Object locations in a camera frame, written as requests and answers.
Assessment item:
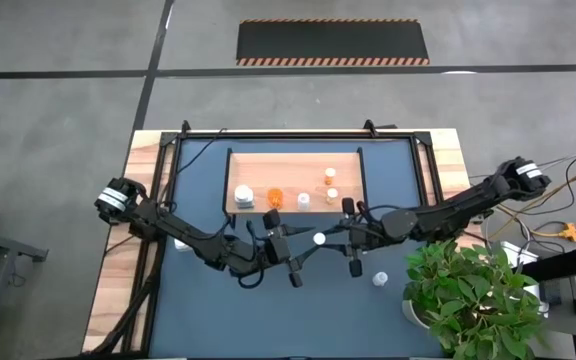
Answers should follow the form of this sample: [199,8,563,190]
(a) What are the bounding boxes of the long thin black cable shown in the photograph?
[165,127,227,209]

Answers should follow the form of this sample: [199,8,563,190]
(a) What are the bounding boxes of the black floor mat hazard stripes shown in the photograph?
[236,18,431,68]

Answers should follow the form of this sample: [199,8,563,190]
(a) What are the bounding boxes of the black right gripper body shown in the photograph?
[341,196,390,279]

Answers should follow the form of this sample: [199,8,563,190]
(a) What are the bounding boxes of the black table frame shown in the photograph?
[147,119,444,360]

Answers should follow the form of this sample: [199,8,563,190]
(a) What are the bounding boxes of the wooden shelf with black frame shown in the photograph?
[222,146,369,230]

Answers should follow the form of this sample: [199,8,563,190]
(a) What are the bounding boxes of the white Trader Joe's melatonin bottle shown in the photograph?
[233,183,256,210]

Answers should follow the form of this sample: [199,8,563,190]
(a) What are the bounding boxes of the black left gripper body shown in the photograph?
[262,208,303,289]

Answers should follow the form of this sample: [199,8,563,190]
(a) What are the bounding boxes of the black side desk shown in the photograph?
[517,243,576,360]

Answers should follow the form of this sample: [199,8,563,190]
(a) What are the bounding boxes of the yellow power splitter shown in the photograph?
[557,222,576,244]

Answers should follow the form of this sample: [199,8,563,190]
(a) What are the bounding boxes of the white power adapter box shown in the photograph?
[499,241,540,266]

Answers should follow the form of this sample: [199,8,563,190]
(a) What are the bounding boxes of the green potted plant white pot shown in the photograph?
[400,238,553,360]

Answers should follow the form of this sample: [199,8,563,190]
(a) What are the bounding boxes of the blue table mat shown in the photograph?
[150,138,444,359]

